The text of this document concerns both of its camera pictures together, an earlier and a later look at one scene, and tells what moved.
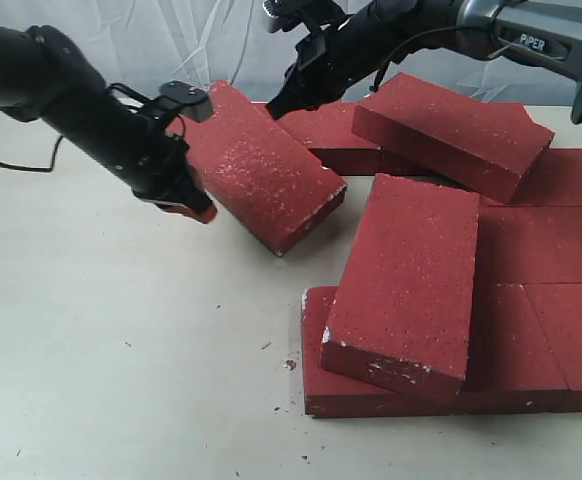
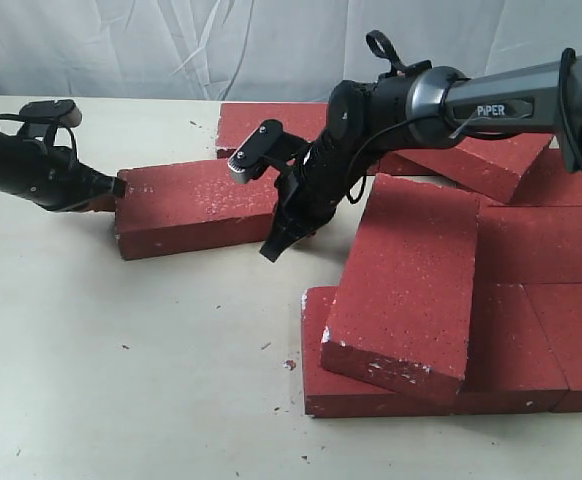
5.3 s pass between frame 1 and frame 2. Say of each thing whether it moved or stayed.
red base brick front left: stayed
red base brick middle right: stayed
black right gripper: moved
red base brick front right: stayed
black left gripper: moved
